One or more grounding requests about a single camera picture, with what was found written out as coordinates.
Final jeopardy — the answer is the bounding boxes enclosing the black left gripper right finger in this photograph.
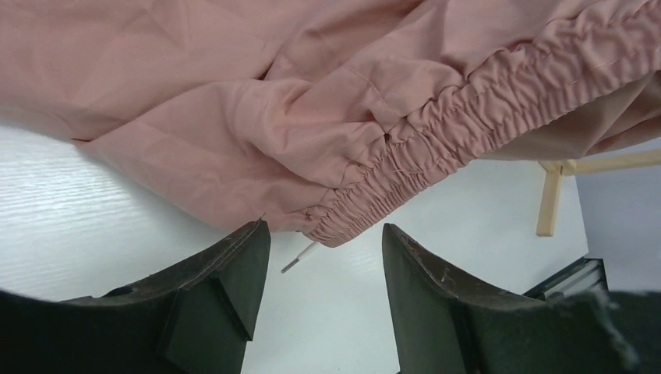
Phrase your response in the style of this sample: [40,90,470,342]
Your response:
[382,224,660,373]

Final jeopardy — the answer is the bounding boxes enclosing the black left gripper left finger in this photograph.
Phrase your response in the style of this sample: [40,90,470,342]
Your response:
[1,220,270,373]

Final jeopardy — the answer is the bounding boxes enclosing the pink shorts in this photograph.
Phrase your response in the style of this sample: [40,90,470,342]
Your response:
[1,1,660,247]

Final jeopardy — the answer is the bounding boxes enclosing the wooden clothes rack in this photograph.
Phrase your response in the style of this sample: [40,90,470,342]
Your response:
[536,149,660,237]

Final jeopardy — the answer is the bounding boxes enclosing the white shorts drawstring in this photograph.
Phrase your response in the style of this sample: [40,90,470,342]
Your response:
[281,242,319,273]

